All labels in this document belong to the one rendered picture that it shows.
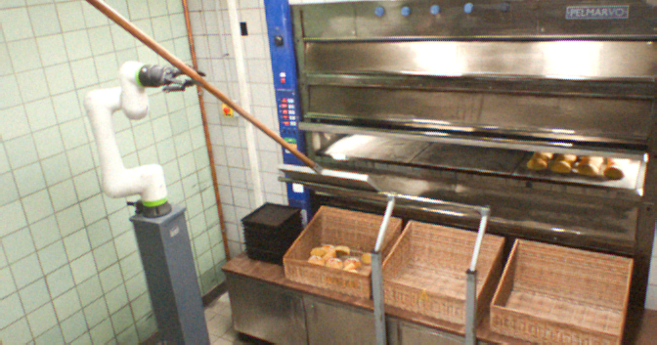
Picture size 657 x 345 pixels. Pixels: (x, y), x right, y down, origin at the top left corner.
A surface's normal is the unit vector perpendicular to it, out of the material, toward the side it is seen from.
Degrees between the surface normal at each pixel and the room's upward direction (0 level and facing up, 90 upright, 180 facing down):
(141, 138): 90
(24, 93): 90
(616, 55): 70
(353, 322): 90
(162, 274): 90
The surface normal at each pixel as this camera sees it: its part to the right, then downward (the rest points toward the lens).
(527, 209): -0.52, 0.04
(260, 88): -0.52, 0.34
